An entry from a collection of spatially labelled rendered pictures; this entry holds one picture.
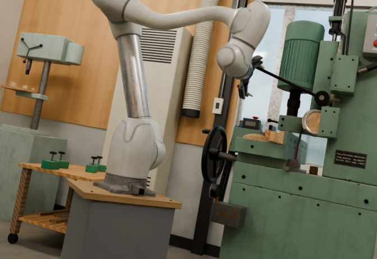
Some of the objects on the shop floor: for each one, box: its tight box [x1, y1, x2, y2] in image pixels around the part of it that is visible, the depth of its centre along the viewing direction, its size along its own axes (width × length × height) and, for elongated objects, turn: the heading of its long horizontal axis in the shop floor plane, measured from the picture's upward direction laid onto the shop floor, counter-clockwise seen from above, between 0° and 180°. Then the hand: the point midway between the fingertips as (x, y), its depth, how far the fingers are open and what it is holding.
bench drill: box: [0, 32, 84, 222], centre depth 353 cm, size 48×62×158 cm
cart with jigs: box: [8, 151, 107, 244], centre depth 286 cm, size 66×57×64 cm
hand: (254, 81), depth 182 cm, fingers open, 13 cm apart
